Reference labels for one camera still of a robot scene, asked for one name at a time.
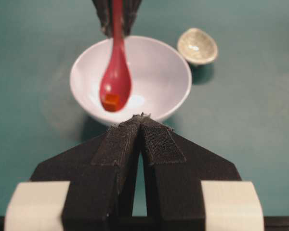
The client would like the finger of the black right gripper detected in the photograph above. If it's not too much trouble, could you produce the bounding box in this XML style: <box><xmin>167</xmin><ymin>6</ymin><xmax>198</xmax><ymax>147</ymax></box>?
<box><xmin>92</xmin><ymin>0</ymin><xmax>112</xmax><ymax>38</ymax></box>
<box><xmin>122</xmin><ymin>0</ymin><xmax>142</xmax><ymax>36</ymax></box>

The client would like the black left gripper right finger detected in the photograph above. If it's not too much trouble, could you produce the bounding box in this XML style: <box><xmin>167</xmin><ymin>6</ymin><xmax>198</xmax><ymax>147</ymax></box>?
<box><xmin>140</xmin><ymin>116</ymin><xmax>241</xmax><ymax>231</ymax></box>

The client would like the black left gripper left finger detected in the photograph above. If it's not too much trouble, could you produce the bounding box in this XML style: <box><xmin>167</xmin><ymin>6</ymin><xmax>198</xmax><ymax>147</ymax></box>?
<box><xmin>30</xmin><ymin>115</ymin><xmax>141</xmax><ymax>231</ymax></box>

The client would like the red plastic soup spoon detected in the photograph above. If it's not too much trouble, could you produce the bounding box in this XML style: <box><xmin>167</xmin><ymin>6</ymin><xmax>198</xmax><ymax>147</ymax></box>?
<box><xmin>99</xmin><ymin>0</ymin><xmax>132</xmax><ymax>111</ymax></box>

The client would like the small red block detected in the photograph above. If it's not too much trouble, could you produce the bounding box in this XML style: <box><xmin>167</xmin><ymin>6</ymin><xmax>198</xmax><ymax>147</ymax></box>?
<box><xmin>103</xmin><ymin>94</ymin><xmax>119</xmax><ymax>112</ymax></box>

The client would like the speckled ceramic spoon rest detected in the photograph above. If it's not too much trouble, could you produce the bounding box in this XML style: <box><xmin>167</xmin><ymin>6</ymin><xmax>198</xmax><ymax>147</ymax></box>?
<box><xmin>177</xmin><ymin>28</ymin><xmax>218</xmax><ymax>66</ymax></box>

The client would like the white round bowl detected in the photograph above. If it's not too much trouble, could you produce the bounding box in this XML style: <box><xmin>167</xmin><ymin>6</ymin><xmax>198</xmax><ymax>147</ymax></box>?
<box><xmin>69</xmin><ymin>35</ymin><xmax>193</xmax><ymax>127</ymax></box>

